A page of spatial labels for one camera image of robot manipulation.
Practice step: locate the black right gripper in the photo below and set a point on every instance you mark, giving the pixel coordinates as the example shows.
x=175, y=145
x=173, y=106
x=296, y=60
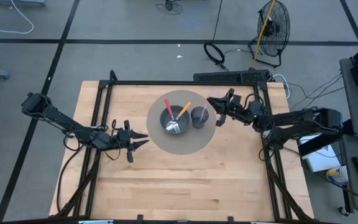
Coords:
x=244, y=112

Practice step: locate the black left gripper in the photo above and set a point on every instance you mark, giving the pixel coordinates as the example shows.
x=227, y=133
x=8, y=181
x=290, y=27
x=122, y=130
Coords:
x=126, y=139

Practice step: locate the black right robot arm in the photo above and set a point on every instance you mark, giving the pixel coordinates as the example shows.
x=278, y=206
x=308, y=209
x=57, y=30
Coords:
x=291, y=119

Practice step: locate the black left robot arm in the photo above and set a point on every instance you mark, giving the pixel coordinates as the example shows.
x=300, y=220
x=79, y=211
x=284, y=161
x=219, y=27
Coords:
x=57, y=119

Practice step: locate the round grey placemat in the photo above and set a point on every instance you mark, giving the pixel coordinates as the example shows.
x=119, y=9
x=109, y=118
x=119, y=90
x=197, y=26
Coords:
x=172, y=144

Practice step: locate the grey round bowl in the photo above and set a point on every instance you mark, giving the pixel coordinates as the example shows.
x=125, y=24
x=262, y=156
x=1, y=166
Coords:
x=183, y=123

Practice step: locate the black floor fan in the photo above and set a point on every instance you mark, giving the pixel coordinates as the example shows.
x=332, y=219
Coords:
x=273, y=29

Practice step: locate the white paper box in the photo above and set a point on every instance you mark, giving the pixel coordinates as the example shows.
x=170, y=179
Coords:
x=320, y=158

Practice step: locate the wipes canister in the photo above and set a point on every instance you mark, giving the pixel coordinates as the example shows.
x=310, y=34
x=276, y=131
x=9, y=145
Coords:
x=337, y=175

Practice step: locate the black aluminium table frame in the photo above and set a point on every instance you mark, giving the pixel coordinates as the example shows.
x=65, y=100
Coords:
x=182, y=82

